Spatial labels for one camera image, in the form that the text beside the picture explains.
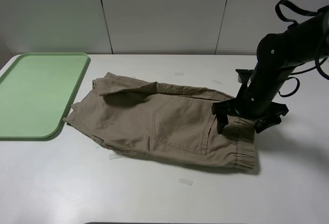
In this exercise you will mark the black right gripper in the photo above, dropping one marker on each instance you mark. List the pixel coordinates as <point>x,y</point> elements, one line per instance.
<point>267,114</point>

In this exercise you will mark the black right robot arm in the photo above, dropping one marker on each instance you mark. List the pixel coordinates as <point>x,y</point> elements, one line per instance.
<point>305,40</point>

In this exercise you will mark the clear tape piece left front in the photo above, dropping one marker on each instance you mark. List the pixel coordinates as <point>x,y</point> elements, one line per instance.
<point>114,156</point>

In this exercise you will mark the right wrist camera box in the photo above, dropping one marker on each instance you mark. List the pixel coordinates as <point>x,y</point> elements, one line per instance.
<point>244,75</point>

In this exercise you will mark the clear tape piece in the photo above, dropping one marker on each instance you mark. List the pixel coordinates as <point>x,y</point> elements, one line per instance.
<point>217,82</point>
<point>114,156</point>
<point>179,74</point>
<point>185,181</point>

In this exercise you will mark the green plastic tray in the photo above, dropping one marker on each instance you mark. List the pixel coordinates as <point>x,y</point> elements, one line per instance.
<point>36,92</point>

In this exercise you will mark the khaki shorts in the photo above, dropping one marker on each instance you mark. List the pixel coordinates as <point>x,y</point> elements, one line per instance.
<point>163,121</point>

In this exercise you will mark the clear tape piece back right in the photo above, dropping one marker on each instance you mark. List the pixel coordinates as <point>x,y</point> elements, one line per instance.
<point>217,82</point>

